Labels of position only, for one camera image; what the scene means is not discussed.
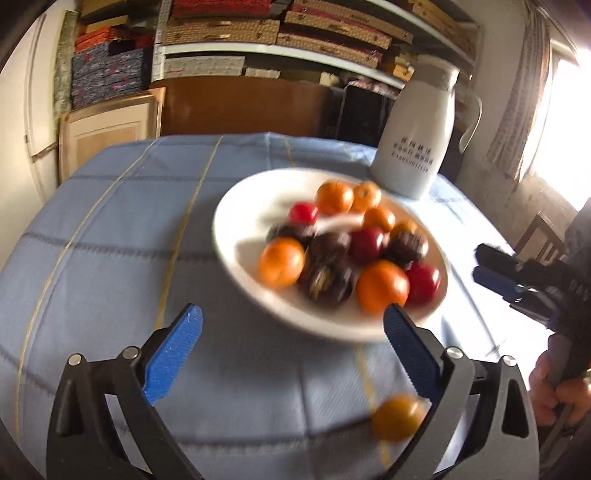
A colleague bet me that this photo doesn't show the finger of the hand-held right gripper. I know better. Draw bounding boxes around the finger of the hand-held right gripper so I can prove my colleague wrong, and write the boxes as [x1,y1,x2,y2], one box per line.
[475,244,532,277]
[471,266,557,324]

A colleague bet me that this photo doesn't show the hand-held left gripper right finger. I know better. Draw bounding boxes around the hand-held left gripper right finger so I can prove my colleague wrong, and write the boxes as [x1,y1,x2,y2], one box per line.
[382,302,541,480]

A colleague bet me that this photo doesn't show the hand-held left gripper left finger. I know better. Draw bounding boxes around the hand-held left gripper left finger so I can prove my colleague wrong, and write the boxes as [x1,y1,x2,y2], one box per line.
[46,302,205,480]

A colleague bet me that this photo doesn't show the small orange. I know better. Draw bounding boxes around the small orange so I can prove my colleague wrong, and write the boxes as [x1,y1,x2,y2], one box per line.
[372,394,428,441]

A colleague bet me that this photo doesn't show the red cherry tomato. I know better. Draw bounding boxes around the red cherry tomato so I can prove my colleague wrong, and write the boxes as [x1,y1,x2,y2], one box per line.
[289,202,319,226]
[348,226,386,265]
[405,262,443,305]

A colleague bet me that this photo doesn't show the large smooth orange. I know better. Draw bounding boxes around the large smooth orange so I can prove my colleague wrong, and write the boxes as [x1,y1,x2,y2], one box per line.
[257,237,306,291]
[355,260,411,315]

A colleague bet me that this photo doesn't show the white round plate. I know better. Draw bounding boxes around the white round plate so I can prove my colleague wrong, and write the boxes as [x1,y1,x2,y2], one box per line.
[212,168,450,343]

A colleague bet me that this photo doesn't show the person's right hand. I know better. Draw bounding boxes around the person's right hand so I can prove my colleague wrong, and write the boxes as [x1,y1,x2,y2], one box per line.
[528,350,591,426]

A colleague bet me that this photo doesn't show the wooden chair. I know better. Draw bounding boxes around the wooden chair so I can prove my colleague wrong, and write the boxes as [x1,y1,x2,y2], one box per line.
[515,211,568,261]

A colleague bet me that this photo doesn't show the blue checked tablecloth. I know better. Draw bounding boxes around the blue checked tablecloth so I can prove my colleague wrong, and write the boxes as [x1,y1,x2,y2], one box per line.
[0,131,555,480]

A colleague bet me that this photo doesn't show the small yellow-orange kumquat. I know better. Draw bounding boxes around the small yellow-orange kumquat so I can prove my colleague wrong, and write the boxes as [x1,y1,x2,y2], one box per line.
[352,181,382,213]

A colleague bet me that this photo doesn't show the bright window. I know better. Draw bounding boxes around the bright window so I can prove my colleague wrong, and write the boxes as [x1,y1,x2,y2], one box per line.
[526,41,591,208]

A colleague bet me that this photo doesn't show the white thermos jug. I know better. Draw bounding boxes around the white thermos jug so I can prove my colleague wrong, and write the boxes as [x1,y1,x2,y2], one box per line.
[369,54,483,200]

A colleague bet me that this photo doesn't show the patterned curtain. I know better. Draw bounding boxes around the patterned curtain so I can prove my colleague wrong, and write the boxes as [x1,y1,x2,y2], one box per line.
[487,4,552,181]

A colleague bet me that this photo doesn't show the large dimpled orange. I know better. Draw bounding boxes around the large dimpled orange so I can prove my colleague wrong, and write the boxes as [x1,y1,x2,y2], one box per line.
[316,181,355,216]

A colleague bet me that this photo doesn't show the brown wooden board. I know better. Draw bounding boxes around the brown wooden board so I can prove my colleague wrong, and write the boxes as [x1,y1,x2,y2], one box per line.
[159,76,345,138]

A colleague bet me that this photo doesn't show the white door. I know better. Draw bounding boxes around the white door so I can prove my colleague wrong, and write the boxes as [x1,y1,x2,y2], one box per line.
[0,14,61,208]

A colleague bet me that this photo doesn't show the stack of blue patterned boxes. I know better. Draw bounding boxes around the stack of blue patterned boxes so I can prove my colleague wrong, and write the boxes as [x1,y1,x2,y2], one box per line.
[71,41,154,110]

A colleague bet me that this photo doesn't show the white embossed boxes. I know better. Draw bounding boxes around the white embossed boxes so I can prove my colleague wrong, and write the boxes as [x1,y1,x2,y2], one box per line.
[164,55,282,80]

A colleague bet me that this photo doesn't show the white metal shelf rack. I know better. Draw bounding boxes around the white metal shelf rack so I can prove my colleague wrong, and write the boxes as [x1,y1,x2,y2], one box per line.
[154,0,481,93]

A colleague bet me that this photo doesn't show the green stone slab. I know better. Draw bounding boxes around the green stone slab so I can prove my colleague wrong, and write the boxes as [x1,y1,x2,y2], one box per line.
[54,11,79,112]

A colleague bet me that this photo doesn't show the orange patterned boxes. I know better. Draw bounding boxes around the orange patterned boxes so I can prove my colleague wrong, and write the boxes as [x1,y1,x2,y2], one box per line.
[75,27,155,52]

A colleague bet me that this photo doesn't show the stack of woven boxes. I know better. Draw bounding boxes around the stack of woven boxes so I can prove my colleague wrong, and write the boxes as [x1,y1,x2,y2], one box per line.
[161,0,476,81]

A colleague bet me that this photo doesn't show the brown cardboard boxes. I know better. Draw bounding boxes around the brown cardboard boxes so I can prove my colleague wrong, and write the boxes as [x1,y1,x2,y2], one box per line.
[81,0,162,33]

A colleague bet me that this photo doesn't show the red patterned box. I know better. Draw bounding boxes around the red patterned box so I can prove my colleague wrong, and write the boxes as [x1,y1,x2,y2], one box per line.
[172,0,273,19]

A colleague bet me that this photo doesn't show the light wooden picture frame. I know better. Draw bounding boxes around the light wooden picture frame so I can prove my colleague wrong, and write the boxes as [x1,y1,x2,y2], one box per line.
[58,88,166,184]

